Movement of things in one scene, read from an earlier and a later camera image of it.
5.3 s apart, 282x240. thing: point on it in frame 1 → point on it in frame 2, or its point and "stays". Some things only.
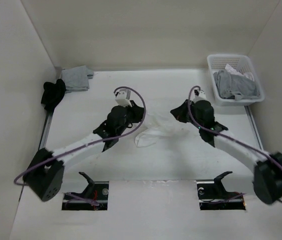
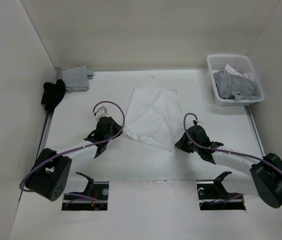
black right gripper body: [183, 115] → [186, 145]
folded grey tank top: [76, 78] stays
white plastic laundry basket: [235, 81] stays
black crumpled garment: [52, 93] stays
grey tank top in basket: [231, 86] stays
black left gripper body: [132, 116] → [114, 130]
